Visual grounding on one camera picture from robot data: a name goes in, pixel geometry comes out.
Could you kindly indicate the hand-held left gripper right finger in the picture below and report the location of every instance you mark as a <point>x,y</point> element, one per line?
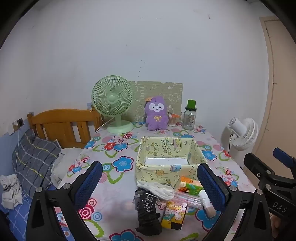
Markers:
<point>212,185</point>

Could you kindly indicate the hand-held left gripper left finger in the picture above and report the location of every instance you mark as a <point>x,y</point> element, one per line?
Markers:
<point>89,183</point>

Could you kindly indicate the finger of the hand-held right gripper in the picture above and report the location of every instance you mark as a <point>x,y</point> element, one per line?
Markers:
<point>283,157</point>
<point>256,164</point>

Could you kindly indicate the orange green tissue pack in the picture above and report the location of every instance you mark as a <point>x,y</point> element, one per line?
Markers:
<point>192,187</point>

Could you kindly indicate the white towel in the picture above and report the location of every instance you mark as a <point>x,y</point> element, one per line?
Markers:
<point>159,188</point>

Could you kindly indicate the yellow cartoon storage box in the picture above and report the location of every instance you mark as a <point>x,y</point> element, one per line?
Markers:
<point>157,176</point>

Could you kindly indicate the white tube beige cap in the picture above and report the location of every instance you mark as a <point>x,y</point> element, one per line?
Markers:
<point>208,204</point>

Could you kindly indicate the white standing fan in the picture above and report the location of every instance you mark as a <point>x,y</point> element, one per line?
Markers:
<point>245,134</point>

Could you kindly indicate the yellow cartoon tissue pack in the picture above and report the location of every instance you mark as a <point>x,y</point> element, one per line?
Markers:
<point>173,213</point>

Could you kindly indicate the grey plaid pillow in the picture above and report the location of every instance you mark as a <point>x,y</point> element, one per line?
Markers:
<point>34,160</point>

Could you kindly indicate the beige door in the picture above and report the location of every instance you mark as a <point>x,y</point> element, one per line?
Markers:
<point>284,92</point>

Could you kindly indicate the glass mug jar green lid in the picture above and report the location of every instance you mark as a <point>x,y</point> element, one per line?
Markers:
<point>188,119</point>

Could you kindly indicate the wooden bed headboard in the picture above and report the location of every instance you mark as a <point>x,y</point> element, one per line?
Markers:
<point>60,115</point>

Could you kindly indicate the cotton swab jar orange lid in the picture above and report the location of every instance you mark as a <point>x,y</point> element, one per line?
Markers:
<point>172,120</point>

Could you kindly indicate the crumpled grey white cloth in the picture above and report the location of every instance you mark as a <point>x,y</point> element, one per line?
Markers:
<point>10,190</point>

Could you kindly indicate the blue bedsheet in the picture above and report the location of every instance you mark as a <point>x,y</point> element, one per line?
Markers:
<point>16,220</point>

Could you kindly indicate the green desk fan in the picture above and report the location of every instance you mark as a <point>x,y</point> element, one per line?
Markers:
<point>112,98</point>

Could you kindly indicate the purple plush toy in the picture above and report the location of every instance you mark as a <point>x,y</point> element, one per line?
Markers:
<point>156,115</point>

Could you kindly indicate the green cartoon print board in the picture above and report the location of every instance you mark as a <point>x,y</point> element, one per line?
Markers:
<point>161,92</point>

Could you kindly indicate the wall socket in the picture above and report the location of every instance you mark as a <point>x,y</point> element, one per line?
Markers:
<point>20,122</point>

